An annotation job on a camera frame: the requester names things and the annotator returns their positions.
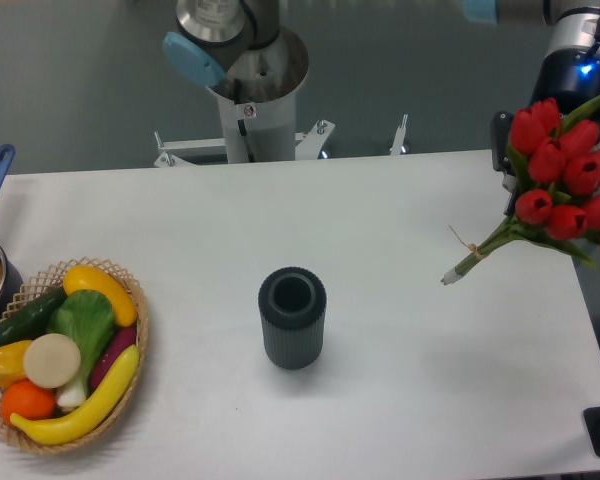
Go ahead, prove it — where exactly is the yellow banana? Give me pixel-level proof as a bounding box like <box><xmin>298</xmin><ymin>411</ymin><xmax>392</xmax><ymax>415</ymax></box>
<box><xmin>10</xmin><ymin>345</ymin><xmax>140</xmax><ymax>446</ymax></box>

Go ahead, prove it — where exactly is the green leafy bok choy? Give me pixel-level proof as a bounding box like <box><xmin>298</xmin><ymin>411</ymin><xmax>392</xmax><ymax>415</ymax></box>
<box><xmin>46</xmin><ymin>290</ymin><xmax>115</xmax><ymax>412</ymax></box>

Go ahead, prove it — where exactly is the woven wicker basket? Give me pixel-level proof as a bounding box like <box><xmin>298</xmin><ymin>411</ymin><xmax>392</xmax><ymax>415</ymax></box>
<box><xmin>0</xmin><ymin>258</ymin><xmax>149</xmax><ymax>454</ymax></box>

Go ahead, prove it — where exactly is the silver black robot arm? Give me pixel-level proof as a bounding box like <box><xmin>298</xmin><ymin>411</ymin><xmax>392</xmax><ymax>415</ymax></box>
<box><xmin>462</xmin><ymin>1</ymin><xmax>600</xmax><ymax>116</ymax></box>

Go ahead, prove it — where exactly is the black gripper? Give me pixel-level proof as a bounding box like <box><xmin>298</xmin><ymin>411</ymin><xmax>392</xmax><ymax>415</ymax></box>
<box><xmin>490</xmin><ymin>111</ymin><xmax>517</xmax><ymax>193</ymax></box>

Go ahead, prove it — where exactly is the white mounting pedestal frame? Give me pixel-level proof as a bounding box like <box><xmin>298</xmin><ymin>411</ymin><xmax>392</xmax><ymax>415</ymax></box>
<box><xmin>152</xmin><ymin>79</ymin><xmax>410</xmax><ymax>168</ymax></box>

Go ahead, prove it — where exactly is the beige round disc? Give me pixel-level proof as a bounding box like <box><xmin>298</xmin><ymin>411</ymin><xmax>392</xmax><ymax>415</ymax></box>
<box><xmin>23</xmin><ymin>333</ymin><xmax>81</xmax><ymax>389</ymax></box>

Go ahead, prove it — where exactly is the red tulip bouquet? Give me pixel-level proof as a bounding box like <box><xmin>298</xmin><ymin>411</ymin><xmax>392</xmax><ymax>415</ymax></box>
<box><xmin>441</xmin><ymin>94</ymin><xmax>600</xmax><ymax>285</ymax></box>

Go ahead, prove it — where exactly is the dark grey ribbed vase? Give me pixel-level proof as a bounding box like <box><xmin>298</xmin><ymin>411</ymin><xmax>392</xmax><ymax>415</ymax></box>
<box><xmin>258</xmin><ymin>266</ymin><xmax>327</xmax><ymax>370</ymax></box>

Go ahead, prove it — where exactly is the yellow bell pepper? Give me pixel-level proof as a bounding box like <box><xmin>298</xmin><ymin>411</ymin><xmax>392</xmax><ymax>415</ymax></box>
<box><xmin>0</xmin><ymin>340</ymin><xmax>33</xmax><ymax>389</ymax></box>

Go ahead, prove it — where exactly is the orange fruit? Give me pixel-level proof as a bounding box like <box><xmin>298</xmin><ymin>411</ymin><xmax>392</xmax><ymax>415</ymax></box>
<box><xmin>0</xmin><ymin>380</ymin><xmax>56</xmax><ymax>424</ymax></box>

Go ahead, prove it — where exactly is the green cucumber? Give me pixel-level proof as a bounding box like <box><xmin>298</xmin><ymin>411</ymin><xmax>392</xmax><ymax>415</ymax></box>
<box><xmin>0</xmin><ymin>288</ymin><xmax>67</xmax><ymax>347</ymax></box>

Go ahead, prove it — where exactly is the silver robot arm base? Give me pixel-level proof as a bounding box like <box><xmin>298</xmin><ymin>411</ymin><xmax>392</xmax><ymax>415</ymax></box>
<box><xmin>162</xmin><ymin>0</ymin><xmax>309</xmax><ymax>104</ymax></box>

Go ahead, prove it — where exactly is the yellow squash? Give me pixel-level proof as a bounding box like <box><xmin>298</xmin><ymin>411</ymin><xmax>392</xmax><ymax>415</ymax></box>
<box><xmin>62</xmin><ymin>264</ymin><xmax>137</xmax><ymax>327</ymax></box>

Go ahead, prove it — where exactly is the purple eggplant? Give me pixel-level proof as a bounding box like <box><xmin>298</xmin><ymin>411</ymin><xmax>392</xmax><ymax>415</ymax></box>
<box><xmin>89</xmin><ymin>326</ymin><xmax>136</xmax><ymax>392</ymax></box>

